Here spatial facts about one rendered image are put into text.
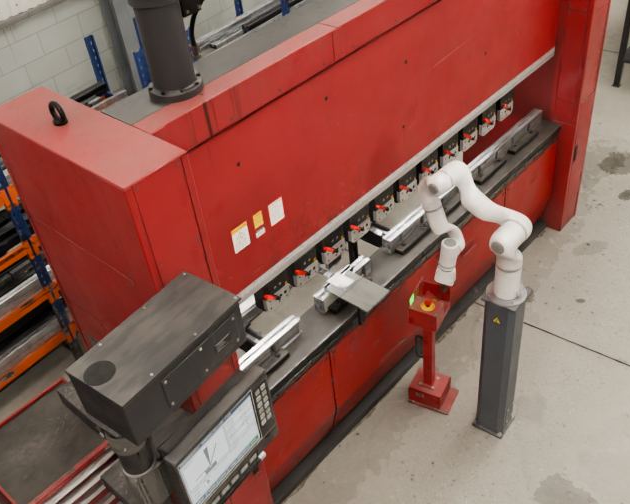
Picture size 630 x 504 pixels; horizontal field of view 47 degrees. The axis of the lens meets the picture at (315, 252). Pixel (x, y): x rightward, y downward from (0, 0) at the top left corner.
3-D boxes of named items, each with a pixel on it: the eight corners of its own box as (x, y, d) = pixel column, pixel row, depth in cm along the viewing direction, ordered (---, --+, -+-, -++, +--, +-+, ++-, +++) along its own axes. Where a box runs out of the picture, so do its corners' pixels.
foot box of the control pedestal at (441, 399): (447, 415, 417) (448, 402, 409) (407, 401, 427) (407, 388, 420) (459, 390, 430) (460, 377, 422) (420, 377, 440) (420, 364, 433)
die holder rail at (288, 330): (229, 397, 331) (226, 383, 325) (221, 390, 334) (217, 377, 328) (302, 332, 358) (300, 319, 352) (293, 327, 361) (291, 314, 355)
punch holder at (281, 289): (268, 314, 327) (263, 287, 317) (255, 306, 332) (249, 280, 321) (290, 295, 335) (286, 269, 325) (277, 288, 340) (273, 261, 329)
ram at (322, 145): (203, 334, 298) (157, 172, 247) (190, 325, 303) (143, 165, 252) (554, 55, 458) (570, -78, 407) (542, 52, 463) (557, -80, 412)
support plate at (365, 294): (367, 312, 348) (367, 311, 347) (326, 291, 362) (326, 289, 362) (390, 292, 357) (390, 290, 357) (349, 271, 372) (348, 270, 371)
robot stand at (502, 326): (515, 417, 411) (531, 289, 348) (500, 439, 401) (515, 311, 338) (486, 403, 421) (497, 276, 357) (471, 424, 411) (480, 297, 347)
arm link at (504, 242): (527, 262, 335) (532, 221, 320) (505, 284, 326) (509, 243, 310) (504, 252, 342) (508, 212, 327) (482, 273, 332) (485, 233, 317)
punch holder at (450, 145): (443, 169, 402) (443, 144, 391) (430, 165, 407) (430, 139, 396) (458, 157, 410) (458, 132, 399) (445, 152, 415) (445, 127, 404)
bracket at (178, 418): (144, 524, 256) (139, 513, 252) (104, 486, 270) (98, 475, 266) (226, 448, 278) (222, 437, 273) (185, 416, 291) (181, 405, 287)
